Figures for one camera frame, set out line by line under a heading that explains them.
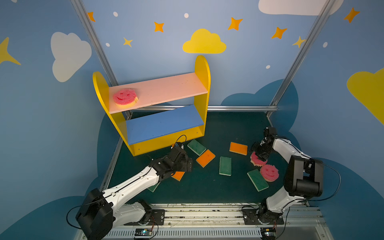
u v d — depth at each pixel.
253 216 0.75
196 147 1.01
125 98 0.66
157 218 0.74
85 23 0.73
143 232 0.71
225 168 0.91
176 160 0.62
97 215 0.39
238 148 1.02
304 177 0.47
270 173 0.87
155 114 1.01
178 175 0.88
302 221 0.76
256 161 0.89
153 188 0.83
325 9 0.70
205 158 0.96
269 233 0.72
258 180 0.86
